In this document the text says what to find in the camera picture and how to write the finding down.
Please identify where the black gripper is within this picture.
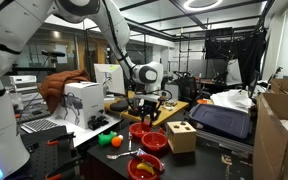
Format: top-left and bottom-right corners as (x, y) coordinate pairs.
(137, 99), (161, 127)

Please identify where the red plastic bowl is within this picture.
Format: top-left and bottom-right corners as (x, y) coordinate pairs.
(140, 131), (169, 153)
(126, 153), (165, 180)
(128, 121), (158, 139)

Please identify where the orange bowl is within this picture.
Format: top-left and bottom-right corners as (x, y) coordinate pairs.
(196, 98), (212, 105)

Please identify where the wooden desk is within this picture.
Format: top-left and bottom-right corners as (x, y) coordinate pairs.
(103, 90), (190, 128)

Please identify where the clear glass dish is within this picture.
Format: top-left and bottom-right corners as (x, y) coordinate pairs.
(162, 99), (179, 112)

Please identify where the black pouch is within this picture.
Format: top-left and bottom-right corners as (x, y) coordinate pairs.
(109, 98), (130, 113)

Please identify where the wooden shape sorter box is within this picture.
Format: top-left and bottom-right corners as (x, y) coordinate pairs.
(166, 120), (198, 155)

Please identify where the orange toy ball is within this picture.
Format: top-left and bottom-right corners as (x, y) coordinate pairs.
(111, 136), (123, 148)

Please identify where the black mesh chair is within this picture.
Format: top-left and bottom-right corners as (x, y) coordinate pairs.
(173, 70), (202, 103)

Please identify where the green plastic toy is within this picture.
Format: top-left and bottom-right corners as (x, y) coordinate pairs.
(97, 130), (118, 148)

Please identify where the yellow toy banana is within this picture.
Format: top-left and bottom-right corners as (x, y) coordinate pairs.
(136, 162), (156, 176)

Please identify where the black game controller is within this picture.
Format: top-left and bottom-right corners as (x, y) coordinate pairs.
(87, 114), (110, 131)

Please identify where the white monitor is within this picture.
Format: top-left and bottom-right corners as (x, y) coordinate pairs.
(93, 63), (127, 97)

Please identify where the white box robot dog print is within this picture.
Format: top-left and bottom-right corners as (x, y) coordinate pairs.
(55, 81), (106, 130)

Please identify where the white desk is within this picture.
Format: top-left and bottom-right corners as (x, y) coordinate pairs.
(18, 111), (122, 148)

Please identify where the dark plastic bin lid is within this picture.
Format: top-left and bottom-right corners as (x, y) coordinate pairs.
(188, 103), (253, 140)

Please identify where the white paper bag pile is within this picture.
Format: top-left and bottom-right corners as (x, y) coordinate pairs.
(210, 88), (255, 113)

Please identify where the black orange bar clamp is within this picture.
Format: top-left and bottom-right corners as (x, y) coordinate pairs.
(44, 156), (83, 180)
(46, 131), (77, 147)

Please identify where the brown jacket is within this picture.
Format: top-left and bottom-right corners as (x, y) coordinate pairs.
(38, 68), (92, 115)

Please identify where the silver keyboard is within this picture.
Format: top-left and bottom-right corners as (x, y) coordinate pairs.
(20, 118), (61, 134)

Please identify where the black perforated panel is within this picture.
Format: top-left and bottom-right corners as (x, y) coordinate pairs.
(18, 124), (85, 180)

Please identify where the black curtain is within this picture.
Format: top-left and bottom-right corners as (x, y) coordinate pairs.
(204, 28), (268, 89)

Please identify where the large cardboard box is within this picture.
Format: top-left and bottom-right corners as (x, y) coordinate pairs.
(252, 92), (288, 180)

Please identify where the grey printer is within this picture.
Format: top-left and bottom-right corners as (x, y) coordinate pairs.
(9, 74), (38, 94)

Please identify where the small open cardboard box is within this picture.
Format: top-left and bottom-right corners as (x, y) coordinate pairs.
(270, 78), (288, 96)

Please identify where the black camera on tripod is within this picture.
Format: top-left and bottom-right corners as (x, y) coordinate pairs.
(41, 49), (67, 73)

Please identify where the ring ceiling light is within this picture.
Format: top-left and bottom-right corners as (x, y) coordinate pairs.
(183, 0), (224, 13)

